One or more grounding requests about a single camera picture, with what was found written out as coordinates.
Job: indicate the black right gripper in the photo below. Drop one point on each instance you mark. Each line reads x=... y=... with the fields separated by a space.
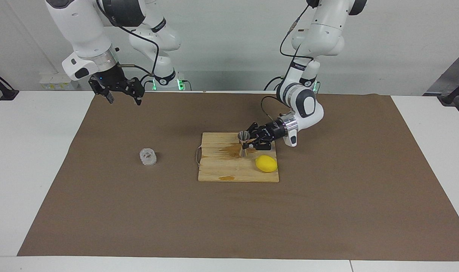
x=110 y=77

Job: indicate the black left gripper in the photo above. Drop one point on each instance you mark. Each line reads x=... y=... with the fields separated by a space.
x=270 y=131

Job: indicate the steel double jigger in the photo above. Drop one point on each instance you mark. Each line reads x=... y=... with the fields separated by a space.
x=244 y=136

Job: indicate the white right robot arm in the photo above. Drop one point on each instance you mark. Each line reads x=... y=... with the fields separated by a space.
x=82 y=26

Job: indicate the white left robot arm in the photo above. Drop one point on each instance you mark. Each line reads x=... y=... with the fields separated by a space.
x=327 y=30

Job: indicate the yellow lemon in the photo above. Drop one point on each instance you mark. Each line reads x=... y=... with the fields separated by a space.
x=266 y=164

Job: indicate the wooden cutting board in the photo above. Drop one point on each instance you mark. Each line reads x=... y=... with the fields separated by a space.
x=222 y=166

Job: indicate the black clamp stand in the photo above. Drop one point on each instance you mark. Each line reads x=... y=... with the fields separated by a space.
x=6 y=93
x=449 y=99

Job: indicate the brown table mat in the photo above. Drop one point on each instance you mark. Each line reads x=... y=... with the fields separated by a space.
x=139 y=211

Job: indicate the white wall socket box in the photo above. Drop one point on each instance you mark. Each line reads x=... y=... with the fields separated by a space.
x=57 y=82

